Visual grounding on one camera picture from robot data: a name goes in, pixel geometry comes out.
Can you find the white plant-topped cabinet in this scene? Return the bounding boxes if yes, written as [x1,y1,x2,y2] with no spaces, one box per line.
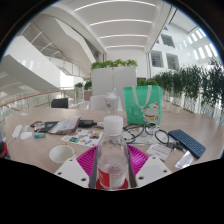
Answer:
[90,59,139,111]

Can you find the row of green hedge plants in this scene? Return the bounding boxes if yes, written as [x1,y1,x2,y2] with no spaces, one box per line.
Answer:
[151,59,224,124]

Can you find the wooden planter with plants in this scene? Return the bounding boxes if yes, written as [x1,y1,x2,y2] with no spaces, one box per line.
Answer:
[137,78,158,87]

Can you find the white power strip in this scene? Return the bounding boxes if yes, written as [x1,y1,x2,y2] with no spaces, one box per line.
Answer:
[11,124,24,140]

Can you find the potted green plants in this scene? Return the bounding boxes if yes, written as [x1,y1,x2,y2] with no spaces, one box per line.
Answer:
[73,80,93,101]

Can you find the colourful sticker sheet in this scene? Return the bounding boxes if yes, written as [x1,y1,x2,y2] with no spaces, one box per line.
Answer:
[60,128,104,148]

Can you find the black chair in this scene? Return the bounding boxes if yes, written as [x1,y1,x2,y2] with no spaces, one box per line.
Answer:
[50,97,69,109]

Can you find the ceiling light strips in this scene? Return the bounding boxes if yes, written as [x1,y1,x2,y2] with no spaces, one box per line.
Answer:
[73,0,157,49]

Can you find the clear white-lidded tumbler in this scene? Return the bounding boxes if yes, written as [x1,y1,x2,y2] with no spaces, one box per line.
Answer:
[103,90,120,117]

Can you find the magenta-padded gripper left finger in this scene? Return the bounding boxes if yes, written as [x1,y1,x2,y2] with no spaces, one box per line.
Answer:
[54,143,100,190]

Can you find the white grid-pattern mug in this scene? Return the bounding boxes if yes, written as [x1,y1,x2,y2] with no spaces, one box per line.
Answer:
[48,144,77,168]

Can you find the white printed card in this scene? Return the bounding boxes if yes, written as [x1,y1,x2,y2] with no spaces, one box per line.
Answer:
[145,143,173,162]

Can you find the white computer mouse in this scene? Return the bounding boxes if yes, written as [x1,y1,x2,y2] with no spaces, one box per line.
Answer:
[19,131,34,141]

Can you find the green cat-print tote bag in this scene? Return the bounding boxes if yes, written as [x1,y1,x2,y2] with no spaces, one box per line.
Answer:
[122,85,164,126]

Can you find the clear red-labelled water bottle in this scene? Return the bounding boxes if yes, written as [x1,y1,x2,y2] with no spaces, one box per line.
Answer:
[95,115,130,191]

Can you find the open white booklet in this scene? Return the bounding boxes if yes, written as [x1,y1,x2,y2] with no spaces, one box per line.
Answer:
[48,115,83,135]

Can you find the tangled black cables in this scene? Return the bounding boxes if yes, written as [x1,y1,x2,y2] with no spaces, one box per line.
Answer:
[121,122,171,146]

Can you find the white chair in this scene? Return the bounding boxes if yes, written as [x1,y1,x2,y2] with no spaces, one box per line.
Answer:
[89,94,124,112]

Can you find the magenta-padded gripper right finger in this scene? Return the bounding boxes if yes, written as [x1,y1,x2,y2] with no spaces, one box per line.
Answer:
[126,143,173,188]

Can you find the small black device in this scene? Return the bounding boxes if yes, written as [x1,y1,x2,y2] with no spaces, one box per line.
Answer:
[78,119,98,129]

